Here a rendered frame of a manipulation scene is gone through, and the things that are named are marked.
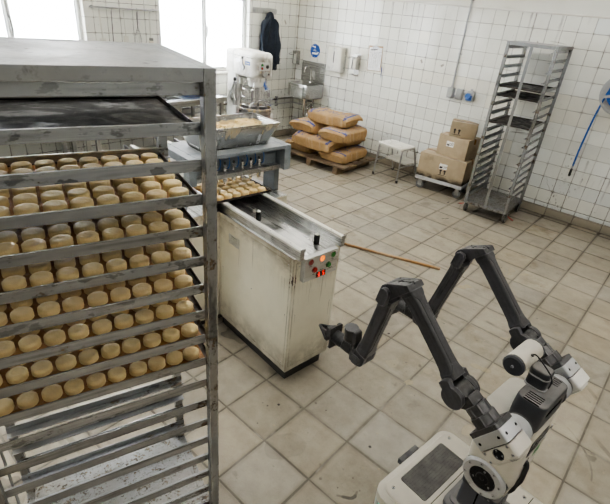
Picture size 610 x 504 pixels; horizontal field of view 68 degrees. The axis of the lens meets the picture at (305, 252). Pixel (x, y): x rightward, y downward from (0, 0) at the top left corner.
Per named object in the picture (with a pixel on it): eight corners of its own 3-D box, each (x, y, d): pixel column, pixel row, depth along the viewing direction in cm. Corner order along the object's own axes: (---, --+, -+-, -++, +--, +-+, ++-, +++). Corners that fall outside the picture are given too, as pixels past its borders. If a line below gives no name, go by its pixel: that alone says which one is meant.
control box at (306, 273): (298, 280, 237) (301, 257, 230) (331, 267, 251) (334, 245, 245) (303, 283, 234) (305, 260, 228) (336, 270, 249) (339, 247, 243)
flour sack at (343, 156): (341, 166, 607) (343, 155, 600) (316, 158, 628) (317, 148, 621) (369, 156, 659) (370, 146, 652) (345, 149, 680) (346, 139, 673)
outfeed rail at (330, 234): (165, 148, 369) (165, 140, 366) (169, 147, 371) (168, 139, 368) (341, 247, 243) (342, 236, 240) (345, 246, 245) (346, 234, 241)
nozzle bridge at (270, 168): (163, 198, 279) (159, 144, 263) (258, 179, 324) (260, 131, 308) (190, 218, 259) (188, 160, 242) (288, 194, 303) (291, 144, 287)
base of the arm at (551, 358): (536, 378, 167) (563, 366, 159) (521, 359, 170) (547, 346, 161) (546, 368, 173) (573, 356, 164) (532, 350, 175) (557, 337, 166)
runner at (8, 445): (212, 377, 150) (212, 370, 149) (215, 383, 148) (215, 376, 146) (-22, 451, 119) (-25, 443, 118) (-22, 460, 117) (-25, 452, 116)
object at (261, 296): (218, 323, 311) (218, 202, 268) (259, 306, 332) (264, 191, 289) (283, 384, 266) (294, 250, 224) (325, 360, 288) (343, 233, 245)
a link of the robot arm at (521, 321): (479, 240, 171) (491, 235, 177) (450, 253, 181) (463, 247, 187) (535, 352, 165) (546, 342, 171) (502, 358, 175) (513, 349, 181)
